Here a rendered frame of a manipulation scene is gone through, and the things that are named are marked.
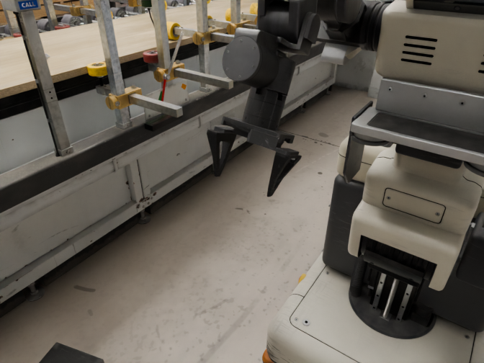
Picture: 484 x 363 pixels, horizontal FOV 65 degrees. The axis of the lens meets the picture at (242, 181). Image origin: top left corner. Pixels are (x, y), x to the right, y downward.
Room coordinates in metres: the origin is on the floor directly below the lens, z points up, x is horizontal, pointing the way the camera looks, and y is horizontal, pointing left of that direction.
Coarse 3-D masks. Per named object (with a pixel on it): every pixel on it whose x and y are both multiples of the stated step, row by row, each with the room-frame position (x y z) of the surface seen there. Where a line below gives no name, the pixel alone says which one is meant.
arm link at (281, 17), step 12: (264, 0) 0.58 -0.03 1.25; (276, 0) 0.61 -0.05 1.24; (300, 0) 0.55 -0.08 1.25; (312, 0) 0.58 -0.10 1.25; (264, 12) 0.58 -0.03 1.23; (276, 12) 0.58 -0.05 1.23; (288, 12) 0.57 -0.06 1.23; (300, 12) 0.55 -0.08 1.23; (264, 24) 0.58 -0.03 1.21; (276, 24) 0.57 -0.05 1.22; (288, 24) 0.56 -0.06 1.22; (300, 24) 0.56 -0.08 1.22; (288, 36) 0.56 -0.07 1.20
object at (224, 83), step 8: (152, 64) 1.64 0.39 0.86; (176, 72) 1.55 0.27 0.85; (184, 72) 1.53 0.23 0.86; (192, 72) 1.52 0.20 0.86; (192, 80) 1.51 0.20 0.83; (200, 80) 1.48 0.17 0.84; (208, 80) 1.46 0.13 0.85; (216, 80) 1.44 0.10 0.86; (224, 80) 1.42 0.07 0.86; (232, 80) 1.42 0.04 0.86; (224, 88) 1.41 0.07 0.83
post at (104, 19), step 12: (96, 0) 1.34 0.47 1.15; (108, 0) 1.35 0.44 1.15; (96, 12) 1.34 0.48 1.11; (108, 12) 1.35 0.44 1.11; (108, 24) 1.34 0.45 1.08; (108, 36) 1.33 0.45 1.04; (108, 48) 1.33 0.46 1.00; (108, 60) 1.33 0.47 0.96; (108, 72) 1.34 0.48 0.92; (120, 72) 1.35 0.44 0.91; (120, 84) 1.34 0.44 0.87; (120, 120) 1.33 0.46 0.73
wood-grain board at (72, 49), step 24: (216, 0) 3.29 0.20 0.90; (96, 24) 2.29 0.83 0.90; (120, 24) 2.29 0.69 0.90; (144, 24) 2.29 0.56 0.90; (192, 24) 2.29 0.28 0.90; (0, 48) 1.74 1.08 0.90; (24, 48) 1.74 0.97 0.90; (48, 48) 1.74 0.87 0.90; (72, 48) 1.74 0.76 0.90; (96, 48) 1.74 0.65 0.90; (120, 48) 1.74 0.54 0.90; (144, 48) 1.74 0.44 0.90; (0, 72) 1.39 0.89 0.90; (24, 72) 1.39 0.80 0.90; (72, 72) 1.42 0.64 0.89; (0, 96) 1.19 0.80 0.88
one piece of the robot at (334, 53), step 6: (324, 48) 0.79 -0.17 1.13; (330, 48) 0.78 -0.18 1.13; (336, 48) 0.77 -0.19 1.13; (342, 48) 0.77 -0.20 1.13; (324, 54) 0.78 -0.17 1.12; (330, 54) 0.77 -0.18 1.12; (336, 54) 0.77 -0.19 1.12; (342, 54) 0.76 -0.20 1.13; (324, 60) 0.78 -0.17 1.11; (330, 60) 0.77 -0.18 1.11; (336, 60) 0.76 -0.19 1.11; (342, 60) 0.75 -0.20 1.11; (348, 60) 0.77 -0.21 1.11
